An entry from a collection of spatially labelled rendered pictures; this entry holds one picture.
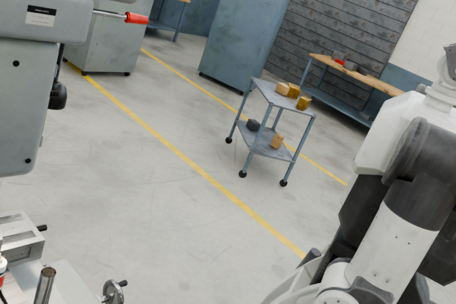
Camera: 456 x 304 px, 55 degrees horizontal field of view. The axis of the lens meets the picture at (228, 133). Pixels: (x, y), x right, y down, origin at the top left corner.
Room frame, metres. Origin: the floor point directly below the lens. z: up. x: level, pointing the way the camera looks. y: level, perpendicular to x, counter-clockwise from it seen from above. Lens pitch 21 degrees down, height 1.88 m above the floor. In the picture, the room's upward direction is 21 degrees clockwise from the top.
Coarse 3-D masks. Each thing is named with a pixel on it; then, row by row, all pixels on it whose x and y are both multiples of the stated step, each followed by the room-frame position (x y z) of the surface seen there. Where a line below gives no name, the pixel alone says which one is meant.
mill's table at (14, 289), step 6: (6, 270) 0.89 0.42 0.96; (6, 276) 0.87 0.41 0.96; (12, 276) 0.87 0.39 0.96; (6, 282) 0.85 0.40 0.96; (12, 282) 0.86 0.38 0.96; (6, 288) 0.83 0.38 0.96; (12, 288) 0.84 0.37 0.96; (18, 288) 0.84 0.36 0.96; (0, 294) 0.82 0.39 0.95; (6, 294) 0.81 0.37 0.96; (12, 294) 0.82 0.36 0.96; (18, 294) 0.83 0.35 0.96; (0, 300) 0.81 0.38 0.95; (6, 300) 0.80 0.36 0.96; (12, 300) 0.81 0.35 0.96; (18, 300) 0.81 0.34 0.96; (24, 300) 0.82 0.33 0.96
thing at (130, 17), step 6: (96, 12) 0.85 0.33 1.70; (102, 12) 0.87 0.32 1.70; (108, 12) 0.88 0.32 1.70; (114, 12) 0.89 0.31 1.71; (126, 12) 0.92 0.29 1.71; (120, 18) 0.90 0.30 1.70; (126, 18) 0.91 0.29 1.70; (132, 18) 0.92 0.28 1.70; (138, 18) 0.93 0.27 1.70; (144, 18) 0.95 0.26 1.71; (144, 24) 0.95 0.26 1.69
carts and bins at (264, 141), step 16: (256, 80) 4.59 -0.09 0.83; (272, 96) 4.17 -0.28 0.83; (288, 96) 4.42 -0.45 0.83; (304, 96) 4.20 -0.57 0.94; (240, 112) 4.65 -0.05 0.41; (304, 112) 4.05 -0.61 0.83; (240, 128) 4.42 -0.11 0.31; (256, 128) 4.52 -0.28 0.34; (272, 128) 4.80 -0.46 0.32; (256, 144) 3.93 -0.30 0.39; (272, 144) 4.26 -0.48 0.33; (288, 160) 4.06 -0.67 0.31; (240, 176) 3.93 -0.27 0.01
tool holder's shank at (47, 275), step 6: (42, 270) 0.55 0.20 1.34; (48, 270) 0.55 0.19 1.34; (54, 270) 0.56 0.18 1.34; (42, 276) 0.54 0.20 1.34; (48, 276) 0.54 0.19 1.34; (54, 276) 0.55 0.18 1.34; (42, 282) 0.54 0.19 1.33; (48, 282) 0.54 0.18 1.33; (42, 288) 0.54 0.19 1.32; (48, 288) 0.54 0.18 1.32; (36, 294) 0.54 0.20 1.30; (42, 294) 0.54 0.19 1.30; (48, 294) 0.54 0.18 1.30; (36, 300) 0.54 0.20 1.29; (42, 300) 0.54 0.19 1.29; (48, 300) 0.55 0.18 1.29
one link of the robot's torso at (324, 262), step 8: (336, 240) 0.79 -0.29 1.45; (344, 240) 0.81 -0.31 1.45; (328, 248) 0.83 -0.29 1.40; (336, 248) 0.79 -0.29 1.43; (344, 248) 0.78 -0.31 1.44; (352, 248) 0.79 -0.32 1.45; (328, 256) 0.82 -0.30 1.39; (344, 256) 0.78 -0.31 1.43; (352, 256) 0.78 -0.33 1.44; (320, 264) 0.82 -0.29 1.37; (320, 272) 0.80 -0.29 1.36; (416, 272) 0.79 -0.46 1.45; (312, 280) 0.81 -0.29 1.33; (416, 280) 0.76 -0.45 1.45; (424, 280) 0.83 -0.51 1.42; (408, 288) 0.74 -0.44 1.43; (416, 288) 0.74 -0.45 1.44; (424, 288) 0.79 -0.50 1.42; (408, 296) 0.74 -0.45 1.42; (416, 296) 0.74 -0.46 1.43; (424, 296) 0.77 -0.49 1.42
